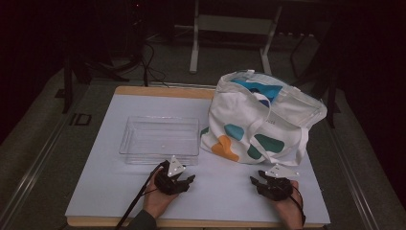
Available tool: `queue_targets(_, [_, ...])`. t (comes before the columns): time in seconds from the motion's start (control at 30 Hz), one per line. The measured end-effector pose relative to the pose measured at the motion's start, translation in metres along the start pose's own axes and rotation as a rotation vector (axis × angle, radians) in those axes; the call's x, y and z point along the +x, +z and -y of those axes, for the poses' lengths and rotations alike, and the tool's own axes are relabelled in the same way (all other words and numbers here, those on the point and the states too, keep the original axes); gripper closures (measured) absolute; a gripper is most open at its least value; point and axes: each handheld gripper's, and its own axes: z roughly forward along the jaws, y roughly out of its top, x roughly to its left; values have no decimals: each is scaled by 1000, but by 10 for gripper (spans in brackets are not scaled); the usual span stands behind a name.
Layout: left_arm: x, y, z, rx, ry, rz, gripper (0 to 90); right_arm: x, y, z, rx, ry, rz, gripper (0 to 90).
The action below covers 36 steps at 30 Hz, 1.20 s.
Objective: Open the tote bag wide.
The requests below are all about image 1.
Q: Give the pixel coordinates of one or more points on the black metal stand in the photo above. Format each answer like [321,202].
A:
[332,96]

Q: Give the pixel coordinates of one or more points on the person's right hand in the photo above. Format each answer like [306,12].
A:
[292,211]

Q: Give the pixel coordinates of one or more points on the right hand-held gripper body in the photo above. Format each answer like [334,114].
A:
[279,188]

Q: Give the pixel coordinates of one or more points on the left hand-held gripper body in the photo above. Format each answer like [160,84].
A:
[170,167]

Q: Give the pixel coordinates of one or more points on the person's left hand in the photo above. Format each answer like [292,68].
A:
[156,201]

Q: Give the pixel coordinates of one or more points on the black tripod stand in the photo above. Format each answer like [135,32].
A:
[139,48]

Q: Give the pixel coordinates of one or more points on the clear plastic tray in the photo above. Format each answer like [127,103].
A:
[159,137]

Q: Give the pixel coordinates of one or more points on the white desk frame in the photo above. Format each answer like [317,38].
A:
[233,24]

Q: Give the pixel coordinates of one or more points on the white tote bag coloured blobs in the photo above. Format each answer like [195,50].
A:
[242,118]

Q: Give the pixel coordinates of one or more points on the metal floor rail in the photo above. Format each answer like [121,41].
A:
[32,172]
[351,172]

